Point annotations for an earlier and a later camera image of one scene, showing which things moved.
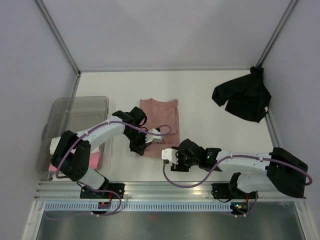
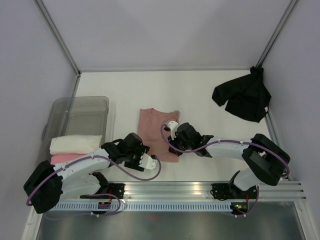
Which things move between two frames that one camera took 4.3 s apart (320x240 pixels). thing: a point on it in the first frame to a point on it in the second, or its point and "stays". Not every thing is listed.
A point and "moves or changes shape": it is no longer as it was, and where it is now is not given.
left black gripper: [140, 148] to [141, 149]
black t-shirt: [247, 96] stays
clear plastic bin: [75, 114] stays
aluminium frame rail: [72, 190] stays
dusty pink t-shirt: [158, 114] moves or changes shape
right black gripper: [179, 167] to [173, 142]
